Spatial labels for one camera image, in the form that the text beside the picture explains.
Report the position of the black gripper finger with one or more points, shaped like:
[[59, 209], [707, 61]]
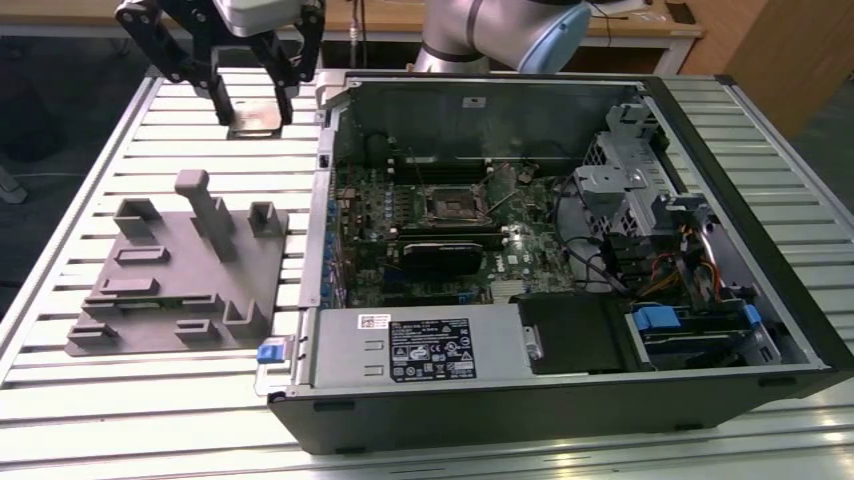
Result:
[[156, 45], [310, 50]]

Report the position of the silver square CPU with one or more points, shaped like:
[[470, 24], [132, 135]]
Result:
[[254, 117]]

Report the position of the thin metal locking lever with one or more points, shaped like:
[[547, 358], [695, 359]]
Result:
[[420, 181]]

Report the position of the CPU socket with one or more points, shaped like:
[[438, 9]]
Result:
[[460, 205]]

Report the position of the grey chair base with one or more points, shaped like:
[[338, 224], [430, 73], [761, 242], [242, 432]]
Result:
[[12, 192]]

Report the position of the black graphics card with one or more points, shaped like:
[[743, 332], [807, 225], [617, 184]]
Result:
[[440, 260]]

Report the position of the grey plastic parts rack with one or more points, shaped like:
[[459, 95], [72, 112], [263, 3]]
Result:
[[194, 280]]

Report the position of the green motherboard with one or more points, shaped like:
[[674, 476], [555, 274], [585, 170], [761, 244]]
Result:
[[534, 250]]

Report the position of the silver perforated drive cage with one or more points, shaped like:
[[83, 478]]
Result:
[[614, 185]]

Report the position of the small silver heatsink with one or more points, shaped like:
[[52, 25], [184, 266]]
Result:
[[508, 291]]

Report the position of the silver power supply unit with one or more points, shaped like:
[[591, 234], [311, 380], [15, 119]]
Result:
[[347, 350]]

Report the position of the blue case latch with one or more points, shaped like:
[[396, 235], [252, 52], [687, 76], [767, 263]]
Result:
[[270, 351]]

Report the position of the black plastic drive cover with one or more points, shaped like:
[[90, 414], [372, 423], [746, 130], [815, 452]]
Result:
[[574, 335]]

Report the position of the wooden cabinet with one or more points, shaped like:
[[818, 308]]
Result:
[[787, 60]]

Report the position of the hard disk in blue carrier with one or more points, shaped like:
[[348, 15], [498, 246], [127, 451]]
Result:
[[657, 320]]

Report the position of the black open PC case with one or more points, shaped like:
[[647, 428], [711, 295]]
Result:
[[467, 420]]

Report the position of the blue plastic drive latch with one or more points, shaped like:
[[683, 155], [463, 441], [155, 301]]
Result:
[[750, 315]]

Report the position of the wooden desk white frame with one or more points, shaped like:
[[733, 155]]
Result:
[[53, 20]]

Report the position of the silver disk bay frame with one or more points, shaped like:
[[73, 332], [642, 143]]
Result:
[[767, 350]]

